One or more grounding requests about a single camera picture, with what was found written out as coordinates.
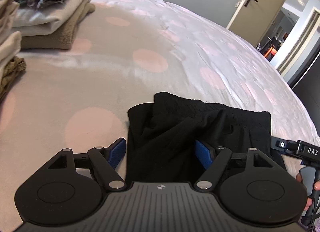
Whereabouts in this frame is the black shorts garment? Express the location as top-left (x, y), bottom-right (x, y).
top-left (126, 92), bottom-right (284, 183)

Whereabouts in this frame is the beige folded clothes stack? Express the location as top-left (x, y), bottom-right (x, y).
top-left (0, 0), bottom-right (22, 79)

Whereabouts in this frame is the person right hand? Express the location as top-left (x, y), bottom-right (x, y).
top-left (295, 172), bottom-right (320, 213)

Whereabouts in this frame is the black wardrobe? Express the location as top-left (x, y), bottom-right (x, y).
top-left (293, 63), bottom-right (319, 133)

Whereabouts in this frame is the orange stool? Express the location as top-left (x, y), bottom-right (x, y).
top-left (261, 47), bottom-right (277, 61)

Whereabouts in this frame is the tan folded garment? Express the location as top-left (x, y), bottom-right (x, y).
top-left (21, 0), bottom-right (95, 50)

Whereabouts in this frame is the olive patterned garment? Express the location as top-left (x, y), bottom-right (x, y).
top-left (1, 56), bottom-right (27, 102)

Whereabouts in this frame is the beige bedroom door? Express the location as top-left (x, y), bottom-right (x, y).
top-left (226, 0), bottom-right (286, 47)

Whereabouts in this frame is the cream folded garment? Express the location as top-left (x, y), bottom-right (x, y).
top-left (11, 0), bottom-right (83, 36)

